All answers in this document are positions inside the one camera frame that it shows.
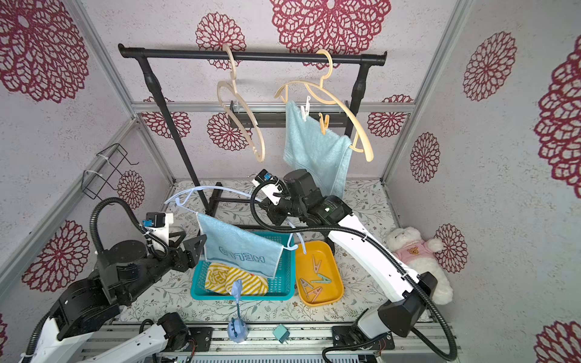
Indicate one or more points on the black clothes rack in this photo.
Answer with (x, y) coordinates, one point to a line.
(212, 199)

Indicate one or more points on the orange clothespin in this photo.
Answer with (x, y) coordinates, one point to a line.
(324, 120)

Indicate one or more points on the white teddy bear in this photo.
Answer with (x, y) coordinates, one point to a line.
(419, 254)

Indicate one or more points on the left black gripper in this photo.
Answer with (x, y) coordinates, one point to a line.
(184, 262)

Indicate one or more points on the teal plastic basket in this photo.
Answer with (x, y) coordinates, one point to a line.
(280, 288)

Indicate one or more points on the light blue hanger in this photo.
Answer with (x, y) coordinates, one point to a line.
(182, 198)

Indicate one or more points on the black wire wall rack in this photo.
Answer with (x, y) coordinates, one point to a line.
(95, 180)

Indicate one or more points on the yellow plastic tray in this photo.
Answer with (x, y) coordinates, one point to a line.
(331, 293)

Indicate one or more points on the beige plastic hanger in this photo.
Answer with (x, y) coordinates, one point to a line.
(361, 143)

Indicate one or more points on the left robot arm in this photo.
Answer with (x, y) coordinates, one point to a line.
(121, 275)

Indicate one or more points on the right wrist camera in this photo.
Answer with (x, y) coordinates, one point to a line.
(274, 188)

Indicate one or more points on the teal plain towel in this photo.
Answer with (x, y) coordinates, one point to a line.
(325, 155)

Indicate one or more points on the grey clothespin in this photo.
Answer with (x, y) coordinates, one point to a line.
(306, 286)

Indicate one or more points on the green clothespin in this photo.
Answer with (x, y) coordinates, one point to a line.
(322, 279)

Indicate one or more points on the small teal cube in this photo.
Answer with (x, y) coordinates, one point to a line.
(281, 333)

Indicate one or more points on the blue hello towel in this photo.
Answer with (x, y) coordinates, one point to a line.
(238, 248)

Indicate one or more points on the white clothespin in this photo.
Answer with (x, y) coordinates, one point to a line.
(305, 109)

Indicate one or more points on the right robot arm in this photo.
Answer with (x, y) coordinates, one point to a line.
(408, 293)

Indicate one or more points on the yellow striped towel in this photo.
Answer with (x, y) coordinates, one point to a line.
(220, 279)

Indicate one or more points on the peach pink clothespin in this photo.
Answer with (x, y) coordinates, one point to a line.
(316, 264)

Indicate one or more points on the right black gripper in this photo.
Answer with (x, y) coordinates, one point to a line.
(276, 213)

